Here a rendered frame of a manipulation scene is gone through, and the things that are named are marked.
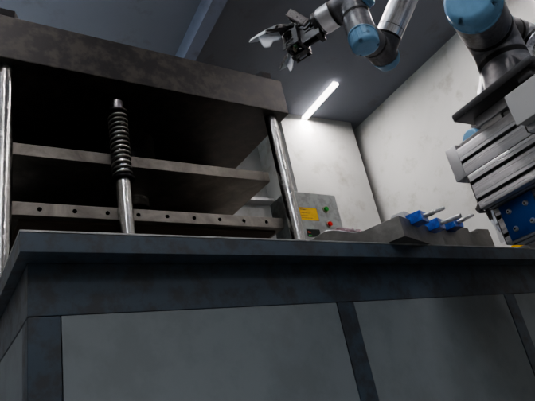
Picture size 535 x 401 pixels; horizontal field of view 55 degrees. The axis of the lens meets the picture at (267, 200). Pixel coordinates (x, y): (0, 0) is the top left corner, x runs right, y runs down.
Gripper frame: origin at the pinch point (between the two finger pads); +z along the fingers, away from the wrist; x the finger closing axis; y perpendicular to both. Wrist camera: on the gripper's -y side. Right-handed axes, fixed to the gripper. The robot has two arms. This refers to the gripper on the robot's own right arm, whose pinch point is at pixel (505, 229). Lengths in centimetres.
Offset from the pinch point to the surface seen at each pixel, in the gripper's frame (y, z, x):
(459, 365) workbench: 34, 46, -58
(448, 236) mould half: 27, 10, -44
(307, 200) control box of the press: -63, -47, -49
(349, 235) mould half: 37, 11, -79
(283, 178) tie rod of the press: -45, -50, -65
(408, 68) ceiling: -555, -549, 412
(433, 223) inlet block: 40, 11, -56
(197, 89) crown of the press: -28, -88, -102
